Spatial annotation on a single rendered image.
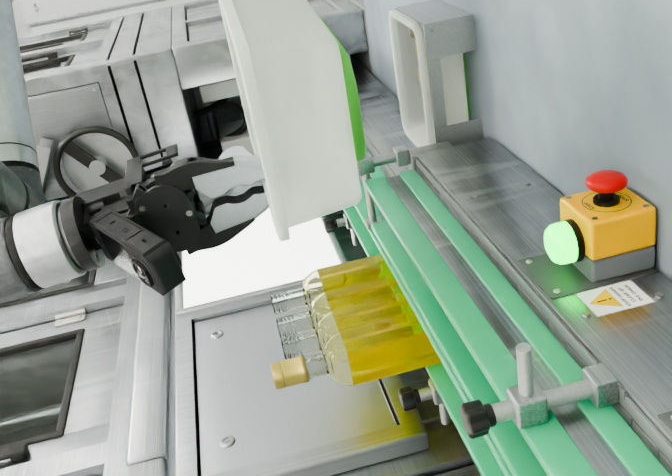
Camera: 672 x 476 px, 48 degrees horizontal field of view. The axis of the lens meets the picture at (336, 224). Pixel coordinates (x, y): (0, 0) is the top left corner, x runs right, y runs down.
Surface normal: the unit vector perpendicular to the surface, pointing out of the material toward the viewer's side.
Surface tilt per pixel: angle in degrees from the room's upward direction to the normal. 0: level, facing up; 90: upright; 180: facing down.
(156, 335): 90
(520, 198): 90
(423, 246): 90
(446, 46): 90
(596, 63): 0
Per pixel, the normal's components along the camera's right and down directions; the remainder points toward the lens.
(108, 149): 0.19, 0.41
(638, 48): -0.97, 0.23
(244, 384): -0.16, -0.89
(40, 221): -0.12, -0.47
